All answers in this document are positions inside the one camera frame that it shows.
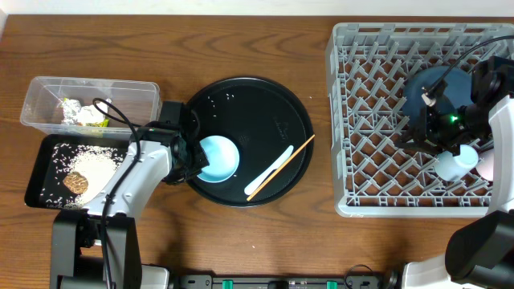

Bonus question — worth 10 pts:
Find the dark blue plate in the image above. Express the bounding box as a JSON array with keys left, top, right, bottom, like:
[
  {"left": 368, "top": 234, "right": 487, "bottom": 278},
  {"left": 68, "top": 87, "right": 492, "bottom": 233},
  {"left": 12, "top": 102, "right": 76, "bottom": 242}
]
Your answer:
[{"left": 402, "top": 66, "right": 472, "bottom": 127}]

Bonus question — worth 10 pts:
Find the brown cookie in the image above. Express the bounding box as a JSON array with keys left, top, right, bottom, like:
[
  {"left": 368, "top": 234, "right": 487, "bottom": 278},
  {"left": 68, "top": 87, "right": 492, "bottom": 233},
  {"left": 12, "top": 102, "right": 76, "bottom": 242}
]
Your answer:
[{"left": 63, "top": 171, "right": 88, "bottom": 195}]

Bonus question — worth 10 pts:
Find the light blue plastic knife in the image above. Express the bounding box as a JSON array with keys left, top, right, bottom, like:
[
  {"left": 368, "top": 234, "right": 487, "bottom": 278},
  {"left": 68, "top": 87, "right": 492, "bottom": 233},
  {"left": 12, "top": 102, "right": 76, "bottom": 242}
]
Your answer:
[{"left": 244, "top": 145, "right": 294, "bottom": 196}]

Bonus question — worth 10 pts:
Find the light blue cup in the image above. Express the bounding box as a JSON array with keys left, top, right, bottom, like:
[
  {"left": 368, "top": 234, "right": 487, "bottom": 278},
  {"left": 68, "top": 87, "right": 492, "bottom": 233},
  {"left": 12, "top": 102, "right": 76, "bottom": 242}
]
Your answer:
[{"left": 434, "top": 144, "right": 479, "bottom": 181}]

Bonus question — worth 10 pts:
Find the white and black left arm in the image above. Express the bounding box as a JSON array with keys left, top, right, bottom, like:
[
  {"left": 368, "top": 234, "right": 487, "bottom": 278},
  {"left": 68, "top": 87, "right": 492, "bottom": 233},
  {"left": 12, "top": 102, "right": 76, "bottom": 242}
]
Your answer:
[{"left": 50, "top": 101, "right": 209, "bottom": 288}]

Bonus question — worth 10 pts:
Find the spilled white rice pile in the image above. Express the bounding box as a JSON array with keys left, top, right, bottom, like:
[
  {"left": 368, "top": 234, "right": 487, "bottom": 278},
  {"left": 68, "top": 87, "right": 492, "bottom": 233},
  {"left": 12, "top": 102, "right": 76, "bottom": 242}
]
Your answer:
[{"left": 61, "top": 146, "right": 125, "bottom": 210}]

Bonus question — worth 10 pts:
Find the grey dishwasher rack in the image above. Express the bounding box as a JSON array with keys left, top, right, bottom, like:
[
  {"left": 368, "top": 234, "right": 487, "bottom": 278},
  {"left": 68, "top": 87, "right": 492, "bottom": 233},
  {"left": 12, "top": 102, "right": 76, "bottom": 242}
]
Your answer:
[{"left": 325, "top": 22, "right": 513, "bottom": 218}]

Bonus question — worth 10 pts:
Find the clear plastic bin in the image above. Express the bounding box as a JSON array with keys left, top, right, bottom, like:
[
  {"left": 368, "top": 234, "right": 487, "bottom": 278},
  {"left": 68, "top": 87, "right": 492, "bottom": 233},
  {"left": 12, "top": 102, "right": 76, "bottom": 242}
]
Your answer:
[{"left": 20, "top": 76, "right": 162, "bottom": 140}]

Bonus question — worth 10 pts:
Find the light blue bowl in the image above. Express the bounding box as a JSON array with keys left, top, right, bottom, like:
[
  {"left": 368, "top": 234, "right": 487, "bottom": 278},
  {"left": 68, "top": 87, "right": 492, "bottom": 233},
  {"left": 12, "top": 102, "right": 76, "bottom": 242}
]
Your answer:
[{"left": 198, "top": 136, "right": 240, "bottom": 183}]

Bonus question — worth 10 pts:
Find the pink cup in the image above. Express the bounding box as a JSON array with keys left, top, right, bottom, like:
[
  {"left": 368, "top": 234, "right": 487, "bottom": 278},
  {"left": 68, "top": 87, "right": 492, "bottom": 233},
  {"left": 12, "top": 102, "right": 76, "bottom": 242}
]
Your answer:
[{"left": 475, "top": 149, "right": 494, "bottom": 181}]

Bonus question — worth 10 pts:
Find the black rectangular tray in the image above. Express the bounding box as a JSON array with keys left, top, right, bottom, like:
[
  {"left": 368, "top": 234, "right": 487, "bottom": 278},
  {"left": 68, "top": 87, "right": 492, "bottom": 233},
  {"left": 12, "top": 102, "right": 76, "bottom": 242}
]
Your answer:
[{"left": 24, "top": 134, "right": 129, "bottom": 210}]

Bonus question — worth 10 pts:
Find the foil snack wrapper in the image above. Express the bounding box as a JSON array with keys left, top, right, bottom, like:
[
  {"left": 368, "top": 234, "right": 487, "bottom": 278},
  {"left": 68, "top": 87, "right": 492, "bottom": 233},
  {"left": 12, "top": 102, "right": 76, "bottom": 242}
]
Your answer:
[{"left": 60, "top": 98, "right": 83, "bottom": 126}]

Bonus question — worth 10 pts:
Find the round black tray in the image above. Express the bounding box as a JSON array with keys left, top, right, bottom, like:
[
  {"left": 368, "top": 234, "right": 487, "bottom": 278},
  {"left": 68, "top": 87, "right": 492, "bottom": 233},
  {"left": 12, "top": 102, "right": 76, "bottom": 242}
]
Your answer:
[{"left": 187, "top": 77, "right": 314, "bottom": 207}]

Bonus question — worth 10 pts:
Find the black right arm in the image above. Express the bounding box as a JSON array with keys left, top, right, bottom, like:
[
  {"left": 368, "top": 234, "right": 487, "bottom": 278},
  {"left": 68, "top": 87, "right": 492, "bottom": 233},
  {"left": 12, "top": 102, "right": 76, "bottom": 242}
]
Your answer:
[{"left": 395, "top": 56, "right": 513, "bottom": 288}]

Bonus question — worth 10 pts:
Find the wooden chopstick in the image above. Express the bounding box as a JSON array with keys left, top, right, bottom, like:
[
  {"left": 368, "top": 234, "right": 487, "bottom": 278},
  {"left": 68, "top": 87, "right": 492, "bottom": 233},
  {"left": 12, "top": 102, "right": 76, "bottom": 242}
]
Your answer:
[{"left": 247, "top": 134, "right": 315, "bottom": 201}]

